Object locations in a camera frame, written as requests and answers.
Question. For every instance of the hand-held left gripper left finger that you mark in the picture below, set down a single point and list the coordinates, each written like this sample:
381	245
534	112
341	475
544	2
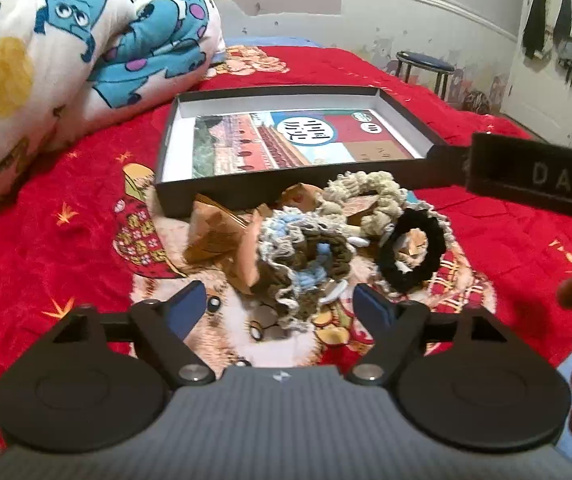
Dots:
188	306

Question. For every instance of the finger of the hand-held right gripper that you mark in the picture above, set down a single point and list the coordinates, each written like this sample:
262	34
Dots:
446	167

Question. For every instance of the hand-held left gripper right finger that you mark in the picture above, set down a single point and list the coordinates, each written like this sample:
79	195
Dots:
370	307

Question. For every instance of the beige knitted scrunchie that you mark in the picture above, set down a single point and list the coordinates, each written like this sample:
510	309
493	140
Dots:
386	195

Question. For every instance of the brown triangular snack packet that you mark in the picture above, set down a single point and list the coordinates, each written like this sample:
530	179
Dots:
297	196
215	240

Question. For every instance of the black cardboard box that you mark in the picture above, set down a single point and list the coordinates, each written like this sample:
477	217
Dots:
190	197

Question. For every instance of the light blue scrunchie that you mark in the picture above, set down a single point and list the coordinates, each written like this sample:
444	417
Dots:
311	275

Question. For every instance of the brown woven basket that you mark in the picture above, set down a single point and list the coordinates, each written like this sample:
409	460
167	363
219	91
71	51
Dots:
477	101

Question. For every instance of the black lace-edged scrunchie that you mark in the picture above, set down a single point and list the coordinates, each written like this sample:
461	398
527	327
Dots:
433	240

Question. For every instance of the white door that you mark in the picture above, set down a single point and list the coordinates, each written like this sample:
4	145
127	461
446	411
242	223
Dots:
541	95

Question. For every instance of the olive brown lace-edged scrunchie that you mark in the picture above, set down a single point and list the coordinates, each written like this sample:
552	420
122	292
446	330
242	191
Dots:
291	240

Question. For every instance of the round dark metal stool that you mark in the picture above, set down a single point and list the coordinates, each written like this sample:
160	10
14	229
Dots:
426	60

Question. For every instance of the colourful printed book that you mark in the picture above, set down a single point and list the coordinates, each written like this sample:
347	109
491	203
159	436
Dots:
246	145

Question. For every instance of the cartoon monster printed blanket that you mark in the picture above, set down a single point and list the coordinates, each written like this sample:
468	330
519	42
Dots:
65	85

